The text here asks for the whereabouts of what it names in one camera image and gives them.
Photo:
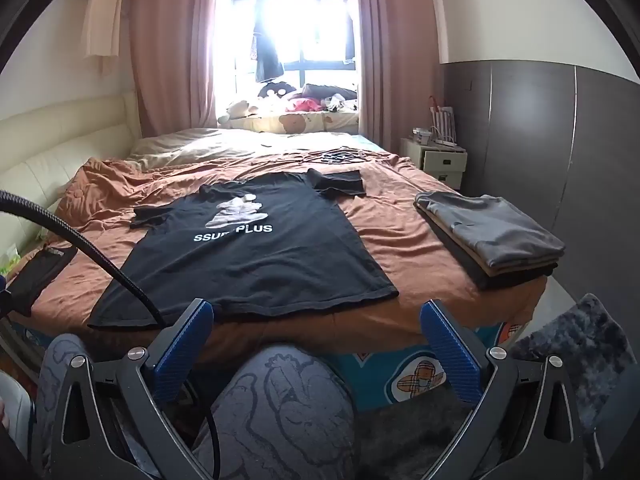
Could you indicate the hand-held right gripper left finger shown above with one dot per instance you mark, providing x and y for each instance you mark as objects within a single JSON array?
[{"x": 182, "y": 355}]

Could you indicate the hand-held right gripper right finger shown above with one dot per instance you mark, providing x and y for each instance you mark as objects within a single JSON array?
[{"x": 452, "y": 355}]

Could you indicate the black and white plush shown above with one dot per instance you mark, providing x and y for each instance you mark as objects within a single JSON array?
[{"x": 275, "y": 90}]

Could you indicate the pink curtain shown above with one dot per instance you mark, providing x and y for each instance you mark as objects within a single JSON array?
[
  {"x": 170, "y": 45},
  {"x": 390, "y": 50}
]

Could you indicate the window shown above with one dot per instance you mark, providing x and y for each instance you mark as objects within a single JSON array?
[{"x": 305, "y": 25}]

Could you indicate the grey folded shirt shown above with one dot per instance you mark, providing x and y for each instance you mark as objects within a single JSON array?
[{"x": 500, "y": 230}]

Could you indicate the teal cartoon print sheet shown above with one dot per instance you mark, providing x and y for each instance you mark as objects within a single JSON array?
[{"x": 400, "y": 375}]

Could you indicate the striped paper bag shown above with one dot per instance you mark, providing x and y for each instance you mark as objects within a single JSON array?
[{"x": 444, "y": 120}]

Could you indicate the cream padded headboard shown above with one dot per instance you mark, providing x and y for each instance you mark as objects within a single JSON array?
[{"x": 55, "y": 150}]

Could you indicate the person's right leg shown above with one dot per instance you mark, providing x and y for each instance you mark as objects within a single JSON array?
[{"x": 280, "y": 410}]

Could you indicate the beige bed sheet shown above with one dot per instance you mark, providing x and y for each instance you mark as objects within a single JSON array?
[{"x": 200, "y": 145}]

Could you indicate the bear print cushion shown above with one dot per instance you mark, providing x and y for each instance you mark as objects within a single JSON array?
[{"x": 295, "y": 122}]

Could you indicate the cream hanging cloth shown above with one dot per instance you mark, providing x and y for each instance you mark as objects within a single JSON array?
[{"x": 102, "y": 15}]

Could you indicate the black printed t-shirt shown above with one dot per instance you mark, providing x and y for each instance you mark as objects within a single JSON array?
[{"x": 250, "y": 270}]

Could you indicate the dark fluffy rug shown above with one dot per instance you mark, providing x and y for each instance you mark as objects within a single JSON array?
[{"x": 590, "y": 340}]

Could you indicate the red cloth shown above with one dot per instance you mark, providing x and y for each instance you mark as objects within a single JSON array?
[{"x": 305, "y": 105}]

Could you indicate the white nightstand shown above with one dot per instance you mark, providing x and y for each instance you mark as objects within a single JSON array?
[{"x": 440, "y": 162}]

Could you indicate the orange-brown blanket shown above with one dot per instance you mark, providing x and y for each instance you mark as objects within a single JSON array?
[{"x": 400, "y": 240}]

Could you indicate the black folded pants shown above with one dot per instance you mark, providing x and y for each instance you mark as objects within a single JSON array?
[{"x": 40, "y": 272}]

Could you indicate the cream plush toy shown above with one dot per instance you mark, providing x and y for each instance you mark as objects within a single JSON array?
[{"x": 237, "y": 110}]

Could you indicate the grey wardrobe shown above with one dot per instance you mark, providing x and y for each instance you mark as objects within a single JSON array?
[{"x": 550, "y": 160}]

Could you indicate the dark cloth pile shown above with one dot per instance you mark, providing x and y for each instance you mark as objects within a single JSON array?
[{"x": 327, "y": 91}]

